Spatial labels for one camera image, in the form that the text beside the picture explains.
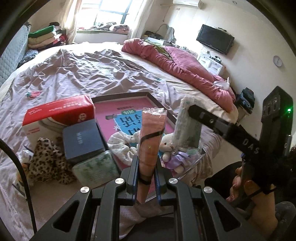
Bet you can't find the white air conditioner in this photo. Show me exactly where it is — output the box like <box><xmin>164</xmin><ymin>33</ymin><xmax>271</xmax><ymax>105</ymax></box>
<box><xmin>172</xmin><ymin>0</ymin><xmax>200</xmax><ymax>7</ymax></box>

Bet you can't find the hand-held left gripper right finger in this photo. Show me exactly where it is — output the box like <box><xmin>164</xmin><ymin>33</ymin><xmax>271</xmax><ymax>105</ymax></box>
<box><xmin>155</xmin><ymin>159</ymin><xmax>266</xmax><ymax>241</ymax></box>

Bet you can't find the pink quilt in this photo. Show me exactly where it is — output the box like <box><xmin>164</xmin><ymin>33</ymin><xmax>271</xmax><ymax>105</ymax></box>
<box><xmin>121</xmin><ymin>38</ymin><xmax>236</xmax><ymax>113</ymax></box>

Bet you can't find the leopard print cloth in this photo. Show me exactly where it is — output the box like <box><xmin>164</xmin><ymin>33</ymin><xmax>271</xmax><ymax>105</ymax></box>
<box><xmin>27</xmin><ymin>137</ymin><xmax>75</xmax><ymax>185</ymax></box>

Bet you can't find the stack of folded clothes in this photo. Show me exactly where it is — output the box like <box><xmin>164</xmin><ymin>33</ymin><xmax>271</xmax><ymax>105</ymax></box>
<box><xmin>27</xmin><ymin>22</ymin><xmax>67</xmax><ymax>50</ymax></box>

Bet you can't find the dark patterned pillow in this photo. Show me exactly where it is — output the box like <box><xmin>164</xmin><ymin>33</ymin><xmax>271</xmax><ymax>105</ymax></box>
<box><xmin>17</xmin><ymin>49</ymin><xmax>38</xmax><ymax>69</ymax></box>

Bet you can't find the standing fan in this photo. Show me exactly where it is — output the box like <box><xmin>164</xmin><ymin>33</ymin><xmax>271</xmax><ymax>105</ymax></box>
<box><xmin>162</xmin><ymin>23</ymin><xmax>176</xmax><ymax>44</ymax></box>

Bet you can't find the white lace scrunchie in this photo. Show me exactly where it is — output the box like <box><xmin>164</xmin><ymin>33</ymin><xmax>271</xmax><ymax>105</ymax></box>
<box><xmin>107</xmin><ymin>132</ymin><xmax>139</xmax><ymax>166</ymax></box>

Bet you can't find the large green tissue pack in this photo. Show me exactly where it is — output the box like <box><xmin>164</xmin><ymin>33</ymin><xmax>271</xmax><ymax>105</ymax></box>
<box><xmin>72</xmin><ymin>151</ymin><xmax>121</xmax><ymax>188</ymax></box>

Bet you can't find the red and white box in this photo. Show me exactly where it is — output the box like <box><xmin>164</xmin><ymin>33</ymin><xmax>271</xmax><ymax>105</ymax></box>
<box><xmin>22</xmin><ymin>95</ymin><xmax>96</xmax><ymax>149</ymax></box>

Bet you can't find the dark blue box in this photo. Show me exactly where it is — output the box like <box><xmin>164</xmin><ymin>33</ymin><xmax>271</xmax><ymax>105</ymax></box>
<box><xmin>62</xmin><ymin>119</ymin><xmax>109</xmax><ymax>161</ymax></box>

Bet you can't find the person's right hand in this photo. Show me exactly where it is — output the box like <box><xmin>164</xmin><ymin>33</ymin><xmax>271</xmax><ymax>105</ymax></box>
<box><xmin>228</xmin><ymin>166</ymin><xmax>278</xmax><ymax>240</ymax></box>

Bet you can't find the small pale green tissue pack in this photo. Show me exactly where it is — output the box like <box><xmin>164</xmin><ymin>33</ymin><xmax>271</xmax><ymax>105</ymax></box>
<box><xmin>173</xmin><ymin>95</ymin><xmax>202</xmax><ymax>149</ymax></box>

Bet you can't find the black cable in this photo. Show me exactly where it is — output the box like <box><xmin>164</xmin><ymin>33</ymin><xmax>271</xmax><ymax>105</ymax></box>
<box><xmin>0</xmin><ymin>138</ymin><xmax>37</xmax><ymax>235</ymax></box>

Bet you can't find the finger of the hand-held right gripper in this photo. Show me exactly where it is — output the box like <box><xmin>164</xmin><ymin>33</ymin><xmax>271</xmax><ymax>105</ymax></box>
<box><xmin>188</xmin><ymin>104</ymin><xmax>233</xmax><ymax>139</ymax></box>

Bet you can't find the olive green garment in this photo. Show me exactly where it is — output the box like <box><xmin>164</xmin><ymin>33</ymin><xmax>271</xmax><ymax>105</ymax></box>
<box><xmin>144</xmin><ymin>39</ymin><xmax>176</xmax><ymax>62</ymax></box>

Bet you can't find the black flat television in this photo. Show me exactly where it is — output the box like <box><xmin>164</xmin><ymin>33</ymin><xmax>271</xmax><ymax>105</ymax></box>
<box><xmin>196</xmin><ymin>24</ymin><xmax>235</xmax><ymax>55</ymax></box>

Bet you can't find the cream curtain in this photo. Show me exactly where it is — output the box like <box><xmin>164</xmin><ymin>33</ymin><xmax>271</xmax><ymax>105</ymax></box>
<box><xmin>59</xmin><ymin>0</ymin><xmax>82</xmax><ymax>44</ymax></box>
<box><xmin>129</xmin><ymin>0</ymin><xmax>153</xmax><ymax>40</ymax></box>

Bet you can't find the pink plastic-wrapped packet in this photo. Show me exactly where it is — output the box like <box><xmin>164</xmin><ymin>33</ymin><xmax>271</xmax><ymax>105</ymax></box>
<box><xmin>136</xmin><ymin>107</ymin><xmax>167</xmax><ymax>204</ymax></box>

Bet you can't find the window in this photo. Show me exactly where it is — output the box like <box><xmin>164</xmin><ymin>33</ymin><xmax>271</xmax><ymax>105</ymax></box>
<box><xmin>76</xmin><ymin>0</ymin><xmax>148</xmax><ymax>28</ymax></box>

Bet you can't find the shallow dark box pink inside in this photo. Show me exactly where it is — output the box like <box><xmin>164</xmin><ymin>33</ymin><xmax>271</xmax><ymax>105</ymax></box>
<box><xmin>91</xmin><ymin>92</ymin><xmax>206</xmax><ymax>202</ymax></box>

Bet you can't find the pile of dark clothes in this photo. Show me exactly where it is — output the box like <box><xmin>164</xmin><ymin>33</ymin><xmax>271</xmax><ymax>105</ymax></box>
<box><xmin>236</xmin><ymin>88</ymin><xmax>256</xmax><ymax>114</ymax></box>

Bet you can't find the white plastic bag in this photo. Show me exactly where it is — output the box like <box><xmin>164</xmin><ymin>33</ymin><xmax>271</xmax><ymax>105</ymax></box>
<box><xmin>213</xmin><ymin>77</ymin><xmax>232</xmax><ymax>91</ymax></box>

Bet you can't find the plush bunny purple dress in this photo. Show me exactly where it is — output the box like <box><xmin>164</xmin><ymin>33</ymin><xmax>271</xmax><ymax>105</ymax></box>
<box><xmin>161</xmin><ymin>133</ymin><xmax>192</xmax><ymax>174</ymax></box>

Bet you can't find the beige plush toy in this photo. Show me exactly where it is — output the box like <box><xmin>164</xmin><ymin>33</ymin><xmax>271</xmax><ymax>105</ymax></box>
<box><xmin>13</xmin><ymin>149</ymin><xmax>35</xmax><ymax>198</ymax></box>

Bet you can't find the grey quilted headboard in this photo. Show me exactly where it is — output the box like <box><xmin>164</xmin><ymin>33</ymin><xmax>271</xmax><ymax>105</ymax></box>
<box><xmin>0</xmin><ymin>23</ymin><xmax>30</xmax><ymax>87</ymax></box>

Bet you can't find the lilac bed sheet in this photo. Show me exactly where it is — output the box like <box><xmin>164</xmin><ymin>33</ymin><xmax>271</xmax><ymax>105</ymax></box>
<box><xmin>0</xmin><ymin>42</ymin><xmax>238</xmax><ymax>241</ymax></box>

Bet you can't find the bedding on window sill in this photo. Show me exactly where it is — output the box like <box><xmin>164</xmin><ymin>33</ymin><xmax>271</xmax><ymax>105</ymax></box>
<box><xmin>77</xmin><ymin>22</ymin><xmax>131</xmax><ymax>35</ymax></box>

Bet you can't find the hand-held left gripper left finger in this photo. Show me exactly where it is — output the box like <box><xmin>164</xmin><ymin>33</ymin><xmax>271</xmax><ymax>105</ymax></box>
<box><xmin>30</xmin><ymin>156</ymin><xmax>139</xmax><ymax>241</ymax></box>

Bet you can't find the white cabinet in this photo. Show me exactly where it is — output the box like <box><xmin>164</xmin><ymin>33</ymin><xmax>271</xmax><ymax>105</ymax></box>
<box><xmin>196</xmin><ymin>49</ymin><xmax>226</xmax><ymax>76</ymax></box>

